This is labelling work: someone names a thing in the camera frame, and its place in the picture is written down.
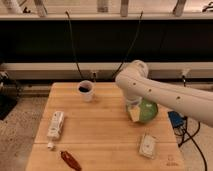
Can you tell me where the yellow sponge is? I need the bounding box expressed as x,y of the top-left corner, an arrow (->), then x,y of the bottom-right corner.
129,106 -> 140,122

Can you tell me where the dark equipment at left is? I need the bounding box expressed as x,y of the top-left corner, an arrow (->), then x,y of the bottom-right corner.
0,71 -> 21,120

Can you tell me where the left black hanging cable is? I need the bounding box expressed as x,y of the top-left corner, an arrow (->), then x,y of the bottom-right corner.
64,10 -> 86,80

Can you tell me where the white rectangular box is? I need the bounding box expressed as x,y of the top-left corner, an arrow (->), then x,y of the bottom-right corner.
47,111 -> 64,140

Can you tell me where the blue box on floor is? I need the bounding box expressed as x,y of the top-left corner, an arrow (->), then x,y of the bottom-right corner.
168,111 -> 184,128

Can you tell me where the black floor cable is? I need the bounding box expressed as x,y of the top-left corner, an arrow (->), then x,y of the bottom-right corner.
173,116 -> 208,171

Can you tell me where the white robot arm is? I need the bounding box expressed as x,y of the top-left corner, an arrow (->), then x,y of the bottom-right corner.
115,60 -> 213,127

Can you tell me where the right black hanging cable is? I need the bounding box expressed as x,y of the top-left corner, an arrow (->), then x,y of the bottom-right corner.
109,10 -> 144,80

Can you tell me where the small white cube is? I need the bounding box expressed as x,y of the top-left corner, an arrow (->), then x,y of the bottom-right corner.
47,142 -> 55,150

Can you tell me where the white square packet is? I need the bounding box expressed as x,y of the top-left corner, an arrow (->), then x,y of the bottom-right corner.
139,133 -> 156,159

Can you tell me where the green bowl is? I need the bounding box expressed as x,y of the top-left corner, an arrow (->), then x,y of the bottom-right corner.
126,99 -> 158,124

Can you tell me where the black hanging cable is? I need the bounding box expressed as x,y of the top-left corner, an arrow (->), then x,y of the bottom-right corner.
64,10 -> 86,80
109,10 -> 144,80

